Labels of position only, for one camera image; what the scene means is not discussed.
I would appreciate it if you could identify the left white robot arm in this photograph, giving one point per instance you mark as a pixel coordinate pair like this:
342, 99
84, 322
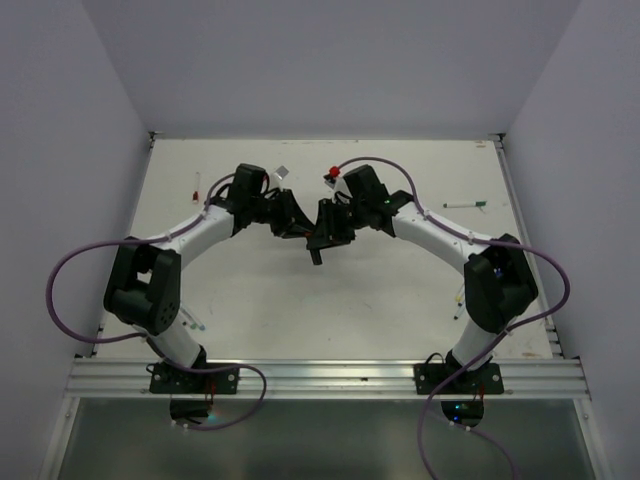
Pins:
144, 287

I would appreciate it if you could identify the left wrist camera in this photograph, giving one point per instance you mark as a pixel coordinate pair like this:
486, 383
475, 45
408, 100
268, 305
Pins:
277, 177

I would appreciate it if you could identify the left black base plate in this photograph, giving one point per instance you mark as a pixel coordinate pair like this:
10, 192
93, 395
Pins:
169, 380

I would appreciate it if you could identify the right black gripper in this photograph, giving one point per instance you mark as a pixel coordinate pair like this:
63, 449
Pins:
328, 232

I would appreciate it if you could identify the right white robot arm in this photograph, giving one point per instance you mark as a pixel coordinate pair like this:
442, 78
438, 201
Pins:
498, 282

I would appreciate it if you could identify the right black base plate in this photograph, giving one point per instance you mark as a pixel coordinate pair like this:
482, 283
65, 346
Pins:
440, 375

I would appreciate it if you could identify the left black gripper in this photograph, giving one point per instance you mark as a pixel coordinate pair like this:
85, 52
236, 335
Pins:
291, 219

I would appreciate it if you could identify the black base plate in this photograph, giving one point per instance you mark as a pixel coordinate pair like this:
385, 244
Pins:
440, 375
169, 380

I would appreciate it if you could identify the yellow marker pen body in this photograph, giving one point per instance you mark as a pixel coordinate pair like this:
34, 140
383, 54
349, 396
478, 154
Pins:
460, 303

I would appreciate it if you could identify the aluminium mounting rail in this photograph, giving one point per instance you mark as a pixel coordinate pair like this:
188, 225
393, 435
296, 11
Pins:
505, 379

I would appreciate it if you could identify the green marker pen body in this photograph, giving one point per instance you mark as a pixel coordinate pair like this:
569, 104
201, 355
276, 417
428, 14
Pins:
465, 204

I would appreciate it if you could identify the black orange highlighter body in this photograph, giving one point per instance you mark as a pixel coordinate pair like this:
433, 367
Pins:
316, 257

